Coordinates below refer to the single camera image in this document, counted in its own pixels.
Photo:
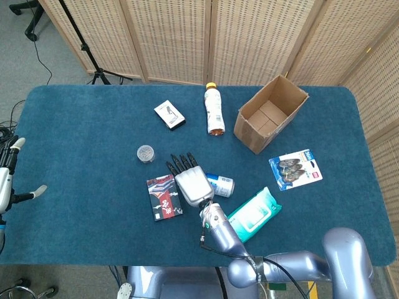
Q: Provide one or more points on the open brown cardboard box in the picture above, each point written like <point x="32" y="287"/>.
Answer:
<point x="249" y="134"/>

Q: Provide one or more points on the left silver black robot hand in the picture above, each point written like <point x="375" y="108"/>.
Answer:
<point x="6" y="183"/>

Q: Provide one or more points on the blue soda can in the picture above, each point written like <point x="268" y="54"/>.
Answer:
<point x="223" y="185"/>

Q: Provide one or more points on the wicker folding screen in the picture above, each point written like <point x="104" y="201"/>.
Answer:
<point x="171" y="37"/>

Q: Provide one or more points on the red black card pack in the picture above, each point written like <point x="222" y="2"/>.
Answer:
<point x="162" y="202"/>

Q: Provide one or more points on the white bottle with yellow cap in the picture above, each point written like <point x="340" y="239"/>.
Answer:
<point x="213" y="109"/>

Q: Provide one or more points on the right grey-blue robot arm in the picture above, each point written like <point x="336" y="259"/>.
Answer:
<point x="227" y="236"/>

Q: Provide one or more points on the black caster wheels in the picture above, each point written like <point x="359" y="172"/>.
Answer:
<point x="46" y="292"/>

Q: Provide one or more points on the blue carpet table mat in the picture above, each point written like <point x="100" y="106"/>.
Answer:
<point x="93" y="130"/>

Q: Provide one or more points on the black office chair base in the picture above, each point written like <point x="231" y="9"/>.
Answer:
<point x="32" y="21"/>

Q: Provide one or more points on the grey-blue robot torso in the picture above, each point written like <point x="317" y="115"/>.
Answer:
<point x="174" y="283"/>

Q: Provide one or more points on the blue blister pack card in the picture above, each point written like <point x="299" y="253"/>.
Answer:
<point x="294" y="171"/>

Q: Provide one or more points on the teal wet wipes pack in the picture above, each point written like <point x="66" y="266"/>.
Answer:
<point x="258" y="211"/>

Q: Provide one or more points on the green block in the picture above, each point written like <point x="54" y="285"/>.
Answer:
<point x="277" y="286"/>

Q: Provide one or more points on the small white black box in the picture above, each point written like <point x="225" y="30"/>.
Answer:
<point x="168" y="113"/>

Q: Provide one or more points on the black tripod stand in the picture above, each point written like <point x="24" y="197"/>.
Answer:
<point x="82" y="46"/>

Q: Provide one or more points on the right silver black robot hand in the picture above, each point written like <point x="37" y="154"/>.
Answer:
<point x="193" y="183"/>

